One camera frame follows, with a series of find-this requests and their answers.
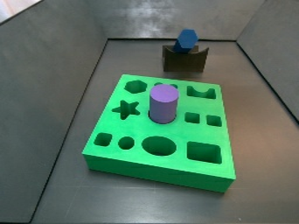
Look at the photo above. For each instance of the blue hexagon prism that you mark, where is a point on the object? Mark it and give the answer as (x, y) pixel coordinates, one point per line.
(185, 41)

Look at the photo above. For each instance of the purple cylinder peg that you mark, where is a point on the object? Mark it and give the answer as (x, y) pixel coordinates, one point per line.
(163, 103)

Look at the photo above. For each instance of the green shape sorter block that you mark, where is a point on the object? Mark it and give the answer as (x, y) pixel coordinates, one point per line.
(185, 152)

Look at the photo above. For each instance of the dark curved cradle stand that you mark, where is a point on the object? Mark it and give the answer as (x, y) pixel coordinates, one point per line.
(184, 62)

